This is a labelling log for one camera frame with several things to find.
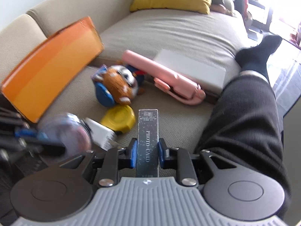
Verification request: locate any white power adapter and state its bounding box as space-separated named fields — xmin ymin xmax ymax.
xmin=84 ymin=118 xmax=116 ymax=151

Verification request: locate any yellow tape measure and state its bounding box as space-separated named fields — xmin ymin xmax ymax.
xmin=100 ymin=105 xmax=136 ymax=134

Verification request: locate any dark photo card box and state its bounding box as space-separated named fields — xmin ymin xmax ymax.
xmin=136 ymin=109 xmax=159 ymax=178

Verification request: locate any brown plush toy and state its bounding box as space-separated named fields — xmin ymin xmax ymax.
xmin=91 ymin=65 xmax=146 ymax=108

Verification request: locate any white box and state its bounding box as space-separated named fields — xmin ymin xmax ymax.
xmin=154 ymin=49 xmax=226 ymax=95

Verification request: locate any pink selfie stick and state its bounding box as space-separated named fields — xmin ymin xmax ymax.
xmin=122 ymin=50 xmax=206 ymax=106

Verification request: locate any orange cardboard box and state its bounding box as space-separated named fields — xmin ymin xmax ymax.
xmin=1 ymin=16 xmax=104 ymax=123

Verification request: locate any leg in black trousers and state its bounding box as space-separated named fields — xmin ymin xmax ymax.
xmin=195 ymin=35 xmax=291 ymax=218

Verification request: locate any beige sofa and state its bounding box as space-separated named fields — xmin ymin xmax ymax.
xmin=0 ymin=0 xmax=250 ymax=154

